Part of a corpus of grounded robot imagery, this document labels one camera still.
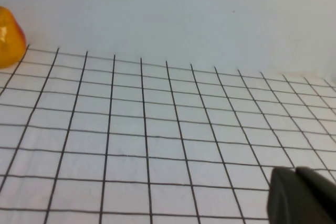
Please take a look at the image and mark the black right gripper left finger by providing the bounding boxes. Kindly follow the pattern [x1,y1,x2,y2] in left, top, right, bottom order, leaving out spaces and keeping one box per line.
[266,166,320,224]

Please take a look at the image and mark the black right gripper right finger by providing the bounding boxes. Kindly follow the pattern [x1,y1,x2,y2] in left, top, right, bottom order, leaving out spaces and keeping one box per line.
[295,166,336,224]

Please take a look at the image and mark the yellow orange toy pear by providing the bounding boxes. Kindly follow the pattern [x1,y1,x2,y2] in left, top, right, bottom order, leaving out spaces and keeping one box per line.
[0,6,27,69]

